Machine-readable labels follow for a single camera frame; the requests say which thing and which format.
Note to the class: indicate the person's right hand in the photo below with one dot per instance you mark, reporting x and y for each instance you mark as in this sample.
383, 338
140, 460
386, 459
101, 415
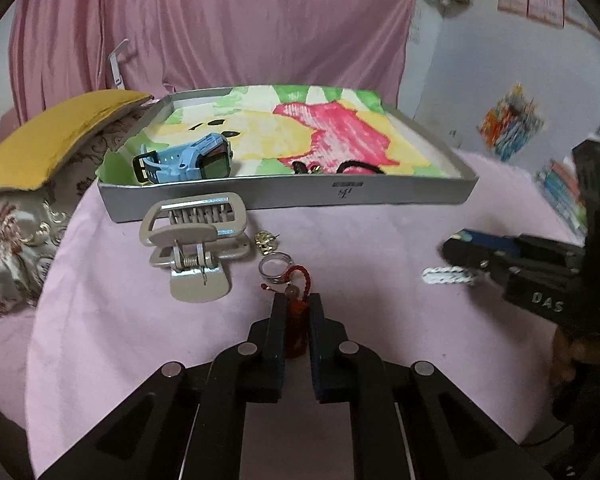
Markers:
565, 357

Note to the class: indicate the stack of books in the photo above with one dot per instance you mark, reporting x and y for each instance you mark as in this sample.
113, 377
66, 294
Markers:
565, 195

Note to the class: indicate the grey tray with colourful lining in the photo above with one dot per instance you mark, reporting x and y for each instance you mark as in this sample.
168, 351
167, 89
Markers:
280, 196

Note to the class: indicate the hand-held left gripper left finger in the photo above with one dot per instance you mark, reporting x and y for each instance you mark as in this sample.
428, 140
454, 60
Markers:
279, 345

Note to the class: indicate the yellow pillow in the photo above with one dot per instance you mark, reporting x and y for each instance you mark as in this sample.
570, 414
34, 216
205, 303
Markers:
55, 135

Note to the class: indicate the blue smartwatch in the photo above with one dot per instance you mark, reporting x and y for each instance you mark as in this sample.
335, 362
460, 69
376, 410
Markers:
180, 160

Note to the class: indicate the beige hair claw clip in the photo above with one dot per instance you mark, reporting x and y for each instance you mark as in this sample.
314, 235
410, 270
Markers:
200, 285

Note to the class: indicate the colourful wall poster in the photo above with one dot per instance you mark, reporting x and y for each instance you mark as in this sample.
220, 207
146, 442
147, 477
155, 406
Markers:
512, 122

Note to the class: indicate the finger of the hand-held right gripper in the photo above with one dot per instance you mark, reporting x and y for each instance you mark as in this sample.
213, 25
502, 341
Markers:
467, 257
490, 240

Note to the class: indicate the floral satin pillow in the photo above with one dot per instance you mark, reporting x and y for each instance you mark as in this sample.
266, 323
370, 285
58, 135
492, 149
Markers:
20, 240

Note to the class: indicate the pink curtain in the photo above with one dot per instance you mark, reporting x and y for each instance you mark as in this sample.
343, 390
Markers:
230, 25

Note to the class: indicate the red knotted bead charm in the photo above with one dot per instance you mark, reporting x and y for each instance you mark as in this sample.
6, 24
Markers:
296, 330

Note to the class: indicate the pink bed sheet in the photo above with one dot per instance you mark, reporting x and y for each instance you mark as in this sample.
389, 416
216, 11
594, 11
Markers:
380, 245

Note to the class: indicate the colourful painted paper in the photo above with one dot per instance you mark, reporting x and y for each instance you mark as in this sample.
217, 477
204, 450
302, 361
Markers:
330, 130

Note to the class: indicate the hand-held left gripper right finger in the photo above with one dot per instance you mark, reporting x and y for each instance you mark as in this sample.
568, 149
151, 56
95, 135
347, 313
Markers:
317, 347

